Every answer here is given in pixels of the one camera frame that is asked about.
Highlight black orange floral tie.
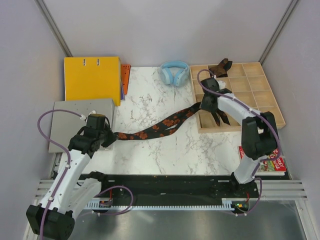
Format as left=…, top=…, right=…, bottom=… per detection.
left=114, top=101, right=232, bottom=141

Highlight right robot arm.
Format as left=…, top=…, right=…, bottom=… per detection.
left=198, top=77, right=281, bottom=197

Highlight brown rolled tie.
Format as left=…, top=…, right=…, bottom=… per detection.
left=209, top=58, right=233, bottom=78

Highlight purple notebook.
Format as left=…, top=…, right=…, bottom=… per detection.
left=120, top=79, right=125, bottom=101

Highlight wooden compartment tray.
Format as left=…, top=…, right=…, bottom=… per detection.
left=196, top=62, right=286, bottom=134

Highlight light blue headphones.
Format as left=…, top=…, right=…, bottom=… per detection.
left=159, top=60, right=190, bottom=87

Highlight orange perforated board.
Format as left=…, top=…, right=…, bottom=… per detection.
left=121, top=64, right=131, bottom=95

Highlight red treehouse book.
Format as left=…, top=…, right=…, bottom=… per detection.
left=238, top=146, right=287, bottom=176

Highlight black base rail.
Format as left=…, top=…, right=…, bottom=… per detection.
left=80, top=171, right=259, bottom=207

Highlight yellow ring binder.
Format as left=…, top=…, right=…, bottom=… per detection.
left=64, top=56, right=122, bottom=107

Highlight white cable duct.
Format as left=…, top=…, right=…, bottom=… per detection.
left=83, top=198, right=247, bottom=211

